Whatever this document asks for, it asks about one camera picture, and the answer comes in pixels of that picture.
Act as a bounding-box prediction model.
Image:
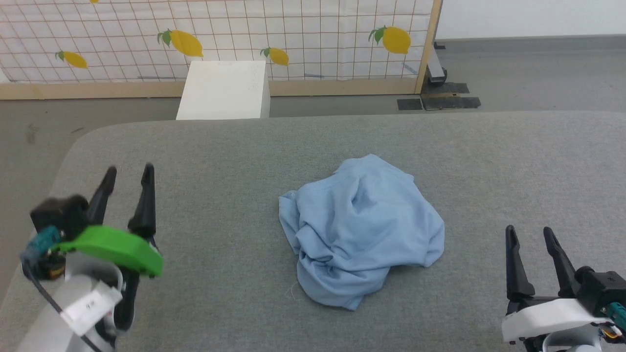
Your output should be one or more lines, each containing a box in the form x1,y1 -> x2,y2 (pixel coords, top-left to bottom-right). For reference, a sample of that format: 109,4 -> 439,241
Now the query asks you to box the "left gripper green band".
58,163 -> 164,333

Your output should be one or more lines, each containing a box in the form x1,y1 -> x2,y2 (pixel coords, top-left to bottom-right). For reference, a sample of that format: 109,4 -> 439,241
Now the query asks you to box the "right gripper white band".
501,225 -> 606,344

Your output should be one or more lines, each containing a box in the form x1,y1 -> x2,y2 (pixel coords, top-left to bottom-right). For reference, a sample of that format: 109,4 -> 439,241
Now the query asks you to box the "light blue polo shirt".
278,154 -> 446,311

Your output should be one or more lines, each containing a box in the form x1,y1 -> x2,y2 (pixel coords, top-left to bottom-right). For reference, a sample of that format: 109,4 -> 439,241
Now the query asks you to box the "white paper label tag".
61,286 -> 123,336

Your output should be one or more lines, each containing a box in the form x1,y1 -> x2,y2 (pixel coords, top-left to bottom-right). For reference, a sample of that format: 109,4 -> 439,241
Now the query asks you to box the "white rectangular box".
176,60 -> 271,121

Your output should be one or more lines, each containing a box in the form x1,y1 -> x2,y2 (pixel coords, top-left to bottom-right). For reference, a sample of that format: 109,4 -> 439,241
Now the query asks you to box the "large dark floor mat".
420,82 -> 482,111

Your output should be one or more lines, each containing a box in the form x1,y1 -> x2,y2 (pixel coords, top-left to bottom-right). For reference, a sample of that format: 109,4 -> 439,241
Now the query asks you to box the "grey metal partition foot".
426,42 -> 448,88

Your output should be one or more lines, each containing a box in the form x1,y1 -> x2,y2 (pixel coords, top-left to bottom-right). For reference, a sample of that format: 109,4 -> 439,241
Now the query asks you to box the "lemon print partition screen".
0,0 -> 444,101

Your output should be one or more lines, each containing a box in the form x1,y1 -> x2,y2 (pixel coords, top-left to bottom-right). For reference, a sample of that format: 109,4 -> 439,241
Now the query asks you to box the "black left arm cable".
22,254 -> 101,352

